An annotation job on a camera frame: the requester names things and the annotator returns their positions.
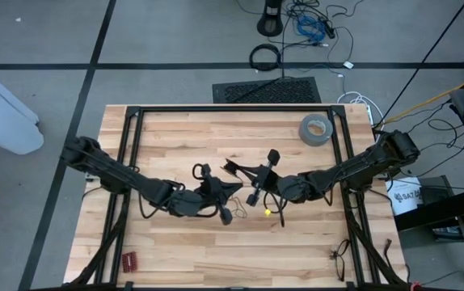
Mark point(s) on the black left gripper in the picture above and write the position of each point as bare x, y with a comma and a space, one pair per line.
212, 192

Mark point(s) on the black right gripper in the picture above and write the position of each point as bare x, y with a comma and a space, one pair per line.
267, 180

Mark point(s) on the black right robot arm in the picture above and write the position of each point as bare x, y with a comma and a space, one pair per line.
357, 167

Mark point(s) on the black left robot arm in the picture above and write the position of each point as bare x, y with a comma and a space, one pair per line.
127, 178

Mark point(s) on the black floor vent grate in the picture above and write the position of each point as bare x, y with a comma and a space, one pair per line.
266, 91

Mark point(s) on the red screw bit box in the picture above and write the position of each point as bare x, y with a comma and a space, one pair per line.
130, 262

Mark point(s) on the black floor stand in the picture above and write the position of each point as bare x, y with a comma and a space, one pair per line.
270, 20

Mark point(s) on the white printed paper sheet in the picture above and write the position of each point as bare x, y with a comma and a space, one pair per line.
406, 198

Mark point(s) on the black power strip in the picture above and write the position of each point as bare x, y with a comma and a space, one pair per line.
329, 29

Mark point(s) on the black table beam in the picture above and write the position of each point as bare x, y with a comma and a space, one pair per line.
438, 210

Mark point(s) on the black diagonal rig pole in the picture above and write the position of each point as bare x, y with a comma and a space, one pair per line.
422, 63

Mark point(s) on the white cylindrical bin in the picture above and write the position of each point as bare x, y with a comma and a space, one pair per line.
1, 117

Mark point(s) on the grey duct tape roll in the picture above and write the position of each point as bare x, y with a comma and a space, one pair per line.
306, 137

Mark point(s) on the black aluminium table frame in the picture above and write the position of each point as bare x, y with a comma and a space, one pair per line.
232, 108

